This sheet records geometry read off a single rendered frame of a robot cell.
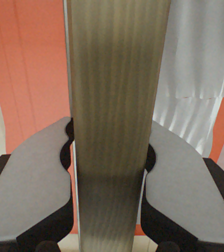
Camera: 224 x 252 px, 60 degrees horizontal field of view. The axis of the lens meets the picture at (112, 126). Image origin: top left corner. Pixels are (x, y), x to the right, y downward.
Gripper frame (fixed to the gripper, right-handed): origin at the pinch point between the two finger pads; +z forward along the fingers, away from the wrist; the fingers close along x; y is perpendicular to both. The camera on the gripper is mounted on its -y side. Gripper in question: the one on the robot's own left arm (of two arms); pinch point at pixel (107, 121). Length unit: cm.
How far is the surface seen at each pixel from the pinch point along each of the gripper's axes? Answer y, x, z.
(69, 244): 22.6, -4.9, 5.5
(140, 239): 21.5, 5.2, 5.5
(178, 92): -0.4, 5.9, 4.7
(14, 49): -3.3, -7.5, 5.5
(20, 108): 1.7, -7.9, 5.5
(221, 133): 3.9, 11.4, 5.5
